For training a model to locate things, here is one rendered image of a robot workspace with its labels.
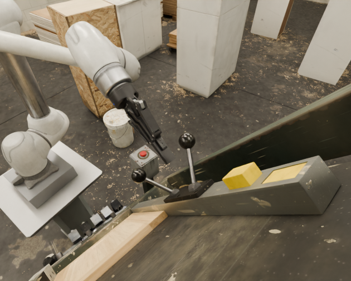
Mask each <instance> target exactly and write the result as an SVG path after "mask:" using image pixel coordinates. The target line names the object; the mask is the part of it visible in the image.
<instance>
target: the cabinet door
mask: <svg viewBox="0 0 351 281"><path fill-rule="evenodd" d="M167 217H168V215H167V213H166V212H165V211H153V212H139V213H132V214H131V215H130V216H129V217H127V218H126V219H125V220H124V221H122V222H121V223H120V224H119V225H118V226H116V227H115V228H113V229H112V230H111V231H110V232H109V233H107V234H106V235H105V236H104V237H103V238H101V239H100V240H99V241H98V242H96V243H95V244H94V245H93V246H91V247H90V248H89V249H87V251H85V252H84V253H82V254H81V255H80V256H79V257H78V258H76V259H75V260H74V261H73V262H71V263H70V264H69V265H68V266H67V267H65V268H64V269H63V270H62V271H60V272H59V273H58V274H57V276H56V278H55V279H54V281H96V280H97V279H98V278H100V277H101V276H102V275H103V274H104V273H105V272H106V271H107V270H108V269H110V268H111V267H112V266H113V265H114V264H115V263H116V262H117V261H118V260H120V259H121V258H122V257H123V256H124V255H125V254H126V253H127V252H128V251H129V250H131V249H132V248H133V247H134V246H136V244H137V243H138V242H140V241H141V240H142V239H143V238H144V237H145V236H147V235H148V234H149V233H150V232H151V231H152V230H153V229H154V228H155V227H157V226H158V225H159V224H160V223H161V222H162V221H163V220H164V219H165V218H167Z"/></svg>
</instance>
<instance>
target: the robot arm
mask: <svg viewBox="0 0 351 281"><path fill-rule="evenodd" d="M22 23H23V14H22V12H21V9H20V8H19V6H18V5H17V4H16V2H15V1H13V0H0V64H1V66H2V67H3V69H4V71H5V73H6V74H7V76H8V78H9V80H10V81H11V83H12V85H13V87H14V88H15V90H16V92H17V94H18V95H19V97H20V99H21V100H22V102H23V104H24V106H25V107H26V109H27V111H28V113H29V114H28V117H27V121H28V128H29V129H28V130H27V131H26V132H14V133H12V134H10V135H8V136H6V137H5V139H4V140H3V142H2V144H1V148H2V153H3V156H4V158H5V159H6V161H7V162H8V163H9V165H10V166H11V167H12V168H13V169H14V170H15V174H17V175H18V176H17V177H16V178H15V179H14V180H13V181H12V182H11V183H12V184H13V185H14V186H16V185H18V184H20V183H22V182H24V183H25V184H26V187H27V188H28V189H29V190H31V189H33V188H34V187H35V186H36V185H37V184H38V183H40V182H41V181H43V180H44V179H46V178H47V177H48V176H50V175H52V174H53V173H55V172H57V171H59V168H58V167H57V166H55V165H54V164H53V163H52V162H51V161H50V160H49V159H48V158H47V155H48V153H49V151H50V149H51V148H52V147H53V146H54V145H55V144H56V143H57V142H58V141H59V140H60V139H61V138H62V137H63V136H64V135H65V133H66V132H67V130H68V128H69V119H68V117H67V115H66V114H65V113H63V112H62V111H60V110H56V109H54V108H52V107H49V106H48V104H47V102H46V99H45V97H44V95H43V93H42V91H41V89H40V87H39V85H38V83H37V81H36V78H35V76H34V74H33V72H32V70H31V68H30V66H29V64H28V62H27V59H26V57H31V58H34V59H40V60H46V61H51V62H56V63H60V64H65V65H71V66H76V67H80V69H81V70H82V71H83V72H84V73H85V75H86V76H88V77H89V78H90V79H91V80H92V81H93V82H94V83H95V85H96V86H97V87H98V89H99V90H100V91H101V93H102V94H103V96H104V97H105V98H107V99H110V101H111V102H112V104H113V105H114V107H115V108H116V109H124V111H125V112H126V115H127V117H128V118H130V120H129V121H128V123H129V124H130V125H131V126H132V127H133V128H134V129H135V130H136V131H137V133H138V134H139V135H140V136H141V137H142V138H143V139H144V141H145V142H146V143H147V144H151V145H152V146H153V147H154V149H155V150H156V151H157V153H158V154H159V156H160V157H161V159H162V160H163V161H164V163H165V164H166V165H167V164H168V163H170V162H171V161H172V160H174V159H175V158H176V157H175V155H174V154H173V153H172V151H171V150H170V149H169V147H168V146H167V145H166V143H165V141H164V140H163V139H162V137H161V135H160V134H161V133H162V131H161V129H160V127H159V126H158V124H157V122H156V121H155V119H154V117H153V115H152V114H151V112H150V110H149V108H148V106H147V104H146V101H145V99H142V100H139V99H138V96H139V93H138V91H137V90H136V88H135V87H134V86H133V84H132V83H133V82H135V81H136V80H137V79H138V78H139V74H140V63H139V61H138V60H137V58H136V57H135V56H134V55H132V54H131V53H129V52H128V51H126V50H124V49H122V48H119V47H116V46H115V45H114V44H113V43H112V42H111V41H110V40H109V39H108V38H107V37H106V36H104V35H103V34H102V33H101V32H100V31H99V30H98V29H97V28H95V27H94V26H93V25H91V24H89V23H87V22H85V21H80V22H76V23H74V24H73V25H72V26H71V27H70V28H69V29H68V30H67V32H66V35H65V40H66V43H67V46H68V48H66V47H62V46H58V45H54V44H51V43H48V42H43V41H40V40H35V39H32V38H29V37H25V36H21V28H20V27H21V26H22ZM25 56H26V57H25Z"/></svg>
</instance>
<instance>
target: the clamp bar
mask: <svg viewBox="0 0 351 281"><path fill-rule="evenodd" d="M56 276H57V275H56V273H55V272H54V270H53V269H52V267H51V266H50V264H48V265H46V266H45V267H44V268H42V269H41V270H40V271H39V272H37V273H36V274H35V275H34V276H33V277H32V278H31V279H30V280H29V281H54V279H55V278H56Z"/></svg>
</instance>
